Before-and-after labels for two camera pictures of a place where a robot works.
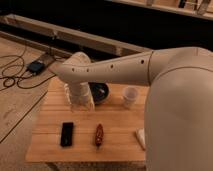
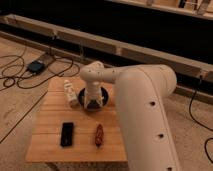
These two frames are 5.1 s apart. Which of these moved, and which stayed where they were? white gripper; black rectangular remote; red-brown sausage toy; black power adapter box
Moved: white gripper
Stayed: black rectangular remote; red-brown sausage toy; black power adapter box
